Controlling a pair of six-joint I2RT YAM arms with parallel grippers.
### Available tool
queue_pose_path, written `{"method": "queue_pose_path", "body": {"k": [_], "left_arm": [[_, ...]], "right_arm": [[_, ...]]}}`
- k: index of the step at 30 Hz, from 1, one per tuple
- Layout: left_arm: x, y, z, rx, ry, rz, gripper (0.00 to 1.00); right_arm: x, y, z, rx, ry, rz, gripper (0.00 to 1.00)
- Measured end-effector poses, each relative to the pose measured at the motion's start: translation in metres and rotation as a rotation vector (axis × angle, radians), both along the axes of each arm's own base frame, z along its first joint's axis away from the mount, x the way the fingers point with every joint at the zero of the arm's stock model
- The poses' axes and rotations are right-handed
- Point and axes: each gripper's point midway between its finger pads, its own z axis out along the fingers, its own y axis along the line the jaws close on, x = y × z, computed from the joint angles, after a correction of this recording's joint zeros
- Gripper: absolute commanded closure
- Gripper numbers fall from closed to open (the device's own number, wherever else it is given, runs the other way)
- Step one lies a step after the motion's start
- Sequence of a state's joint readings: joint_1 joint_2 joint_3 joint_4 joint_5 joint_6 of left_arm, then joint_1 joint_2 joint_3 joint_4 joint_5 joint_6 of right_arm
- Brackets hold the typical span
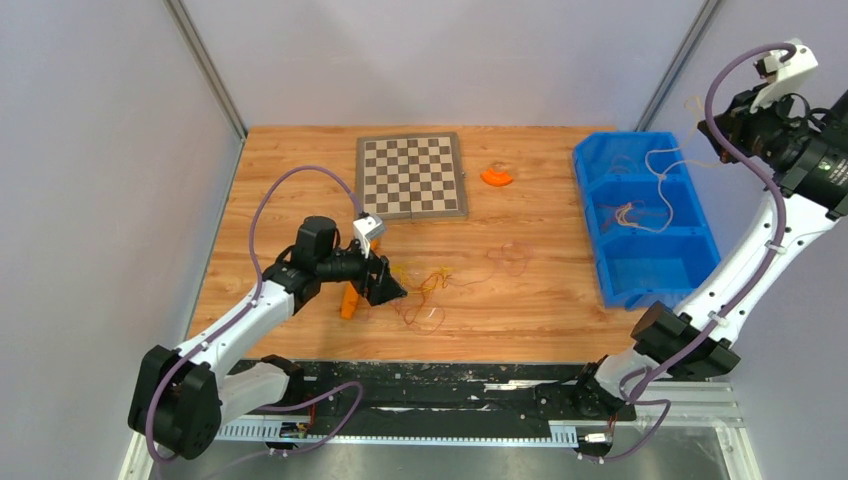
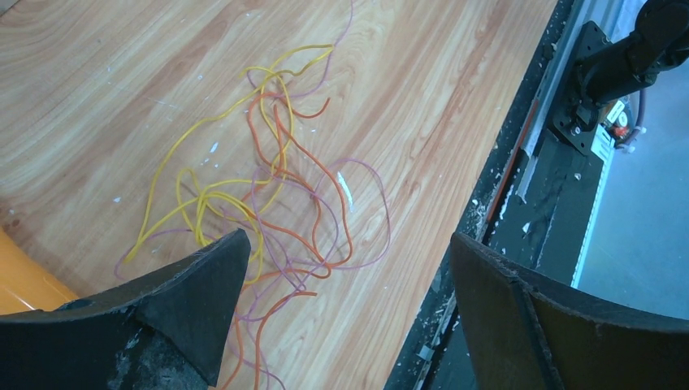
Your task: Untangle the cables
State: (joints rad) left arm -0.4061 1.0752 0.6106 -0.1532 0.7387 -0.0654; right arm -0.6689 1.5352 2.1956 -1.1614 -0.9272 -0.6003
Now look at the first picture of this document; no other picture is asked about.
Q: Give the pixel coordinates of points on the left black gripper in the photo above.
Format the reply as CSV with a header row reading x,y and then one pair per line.
x,y
383,288

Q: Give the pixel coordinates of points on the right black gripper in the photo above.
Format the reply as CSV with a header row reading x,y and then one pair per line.
x,y
736,120

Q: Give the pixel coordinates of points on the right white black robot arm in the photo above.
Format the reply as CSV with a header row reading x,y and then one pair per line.
x,y
693,340

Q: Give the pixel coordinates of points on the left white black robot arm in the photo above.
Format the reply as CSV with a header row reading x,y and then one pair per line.
x,y
184,395

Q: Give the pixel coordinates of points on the orange carrot toy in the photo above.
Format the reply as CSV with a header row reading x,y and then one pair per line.
x,y
349,302

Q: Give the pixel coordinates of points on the blue three-compartment bin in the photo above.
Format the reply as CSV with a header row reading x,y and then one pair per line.
x,y
649,235

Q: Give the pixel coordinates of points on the wooden chessboard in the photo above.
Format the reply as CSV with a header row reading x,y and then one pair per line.
x,y
411,176

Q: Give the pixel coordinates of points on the orange curved plastic piece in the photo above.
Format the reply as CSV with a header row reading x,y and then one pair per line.
x,y
496,178

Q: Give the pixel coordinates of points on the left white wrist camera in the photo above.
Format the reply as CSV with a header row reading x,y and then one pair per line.
x,y
368,229

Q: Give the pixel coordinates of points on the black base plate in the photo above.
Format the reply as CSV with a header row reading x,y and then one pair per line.
x,y
450,400

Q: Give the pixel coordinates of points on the right corner aluminium post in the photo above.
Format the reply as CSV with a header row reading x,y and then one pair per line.
x,y
692,38

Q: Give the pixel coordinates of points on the corner aluminium post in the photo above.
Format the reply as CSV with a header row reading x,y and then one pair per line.
x,y
193,39
692,38

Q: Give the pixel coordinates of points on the aluminium frame rail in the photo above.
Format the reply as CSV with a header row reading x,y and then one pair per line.
x,y
681,430

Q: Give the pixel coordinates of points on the left corner aluminium post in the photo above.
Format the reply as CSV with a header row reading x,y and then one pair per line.
x,y
193,39

